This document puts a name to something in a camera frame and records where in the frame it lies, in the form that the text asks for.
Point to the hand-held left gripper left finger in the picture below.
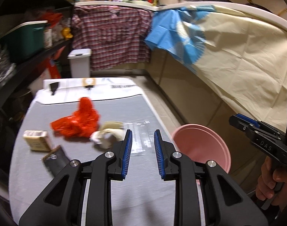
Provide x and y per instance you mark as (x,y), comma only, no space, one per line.
(127,155)

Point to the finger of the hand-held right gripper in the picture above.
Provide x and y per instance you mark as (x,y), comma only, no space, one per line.
(248,120)
(239,123)

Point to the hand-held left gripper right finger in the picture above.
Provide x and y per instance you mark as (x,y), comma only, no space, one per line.
(158,155)

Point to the clear plastic sheet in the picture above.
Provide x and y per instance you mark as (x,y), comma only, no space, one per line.
(143,136)

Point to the pink plastic bin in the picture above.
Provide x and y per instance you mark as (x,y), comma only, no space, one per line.
(200,146)

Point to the red plastic bag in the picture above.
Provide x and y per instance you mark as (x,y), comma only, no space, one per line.
(79,122)

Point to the black small wallet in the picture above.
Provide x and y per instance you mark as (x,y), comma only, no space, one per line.
(55,160)

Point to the beige drink carton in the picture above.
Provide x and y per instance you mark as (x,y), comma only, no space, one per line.
(37,141)

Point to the person's right hand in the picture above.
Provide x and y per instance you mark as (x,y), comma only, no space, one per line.
(267,186)

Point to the cream and blue printed cloth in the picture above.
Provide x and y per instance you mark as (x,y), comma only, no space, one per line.
(240,51)

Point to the white lidded bin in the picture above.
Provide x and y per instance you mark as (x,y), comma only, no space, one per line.
(79,62)

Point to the red paper bag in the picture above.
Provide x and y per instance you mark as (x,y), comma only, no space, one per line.
(54,68)

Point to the red plaid shirt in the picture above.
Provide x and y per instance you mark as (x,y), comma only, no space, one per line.
(110,35)

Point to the black shelf rack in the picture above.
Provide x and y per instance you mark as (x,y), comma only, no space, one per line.
(28,70)

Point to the yellow toy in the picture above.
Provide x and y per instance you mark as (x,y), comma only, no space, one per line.
(67,33)

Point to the white labelled jar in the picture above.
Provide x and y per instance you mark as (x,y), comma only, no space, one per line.
(48,36)

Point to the green storage box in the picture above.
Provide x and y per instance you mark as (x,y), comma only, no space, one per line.
(24,41)

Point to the orange plastic bag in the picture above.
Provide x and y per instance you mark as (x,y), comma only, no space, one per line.
(51,18)

